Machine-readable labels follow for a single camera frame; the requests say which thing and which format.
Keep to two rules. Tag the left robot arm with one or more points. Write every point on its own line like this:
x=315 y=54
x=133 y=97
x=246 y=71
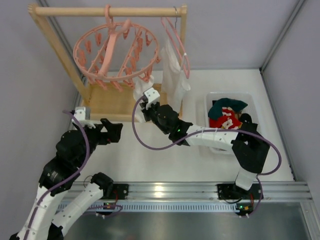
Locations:
x=73 y=150

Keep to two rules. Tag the pink round clip hanger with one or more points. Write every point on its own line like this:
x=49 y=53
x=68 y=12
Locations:
x=117 y=53

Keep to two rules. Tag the aluminium frame rail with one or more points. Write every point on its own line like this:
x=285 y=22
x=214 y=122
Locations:
x=196 y=197

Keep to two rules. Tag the white shirt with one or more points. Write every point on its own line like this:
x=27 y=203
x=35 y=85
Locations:
x=174 y=82

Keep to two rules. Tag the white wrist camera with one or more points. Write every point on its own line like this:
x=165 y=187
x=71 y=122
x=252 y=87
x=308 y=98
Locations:
x=82 y=116
x=152 y=96

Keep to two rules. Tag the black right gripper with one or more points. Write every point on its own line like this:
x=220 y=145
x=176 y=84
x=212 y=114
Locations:
x=148 y=110

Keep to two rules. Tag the pink clothes hanger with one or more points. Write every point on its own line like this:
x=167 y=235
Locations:
x=177 y=43

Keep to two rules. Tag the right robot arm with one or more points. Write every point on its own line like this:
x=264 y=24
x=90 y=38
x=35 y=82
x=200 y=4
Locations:
x=247 y=145

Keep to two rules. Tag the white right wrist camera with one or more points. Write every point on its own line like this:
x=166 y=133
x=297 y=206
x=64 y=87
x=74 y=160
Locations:
x=152 y=96

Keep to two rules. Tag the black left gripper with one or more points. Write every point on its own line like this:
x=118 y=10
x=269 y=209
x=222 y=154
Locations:
x=105 y=132

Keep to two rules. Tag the red sock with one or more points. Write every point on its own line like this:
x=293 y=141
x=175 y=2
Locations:
x=228 y=120

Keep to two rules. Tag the clear plastic bin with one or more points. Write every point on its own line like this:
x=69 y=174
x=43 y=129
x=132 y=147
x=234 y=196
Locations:
x=253 y=108

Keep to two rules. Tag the black sock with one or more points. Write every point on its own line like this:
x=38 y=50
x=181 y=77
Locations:
x=250 y=122

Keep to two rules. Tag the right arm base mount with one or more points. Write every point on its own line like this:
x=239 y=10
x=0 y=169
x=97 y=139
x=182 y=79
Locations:
x=245 y=201

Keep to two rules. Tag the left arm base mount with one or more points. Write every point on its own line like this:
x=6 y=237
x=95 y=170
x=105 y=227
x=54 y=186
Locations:
x=111 y=203

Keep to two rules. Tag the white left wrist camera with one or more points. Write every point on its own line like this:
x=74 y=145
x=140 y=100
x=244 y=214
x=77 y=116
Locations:
x=82 y=116

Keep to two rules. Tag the dark green christmas sock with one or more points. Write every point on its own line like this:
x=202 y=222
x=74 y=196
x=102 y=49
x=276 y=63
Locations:
x=216 y=111

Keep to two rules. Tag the wooden clothes rack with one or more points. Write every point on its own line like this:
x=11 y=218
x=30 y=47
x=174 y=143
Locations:
x=110 y=103

